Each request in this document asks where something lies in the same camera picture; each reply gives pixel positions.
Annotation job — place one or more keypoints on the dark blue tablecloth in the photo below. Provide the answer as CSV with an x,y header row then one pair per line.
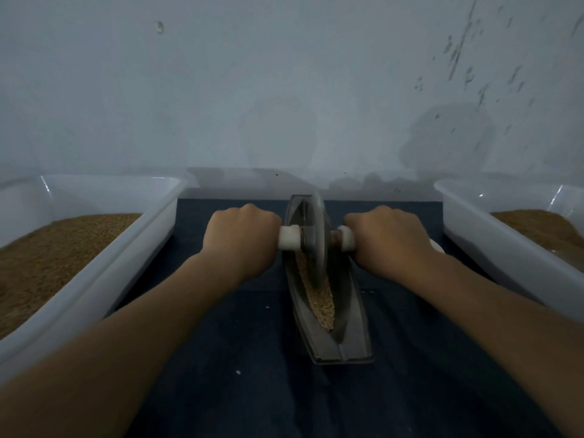
x,y
246,383

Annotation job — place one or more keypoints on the boat-shaped metal grinding trough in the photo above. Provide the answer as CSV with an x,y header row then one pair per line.
x,y
351,337

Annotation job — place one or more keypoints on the person's left hand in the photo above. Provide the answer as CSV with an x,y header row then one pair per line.
x,y
237,240

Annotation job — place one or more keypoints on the small ground grain portion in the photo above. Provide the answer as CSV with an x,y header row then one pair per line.
x,y
321,301

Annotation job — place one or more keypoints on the white plastic tray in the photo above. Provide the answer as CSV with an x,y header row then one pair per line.
x,y
497,249
105,260

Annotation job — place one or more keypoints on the person's left forearm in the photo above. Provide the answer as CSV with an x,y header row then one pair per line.
x,y
100,356

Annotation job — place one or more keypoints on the person's right hand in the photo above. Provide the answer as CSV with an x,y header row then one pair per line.
x,y
390,241

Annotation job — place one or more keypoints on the white round plate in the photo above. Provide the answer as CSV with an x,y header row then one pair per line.
x,y
437,245

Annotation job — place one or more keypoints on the person's right forearm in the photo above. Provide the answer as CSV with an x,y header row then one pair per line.
x,y
511,342

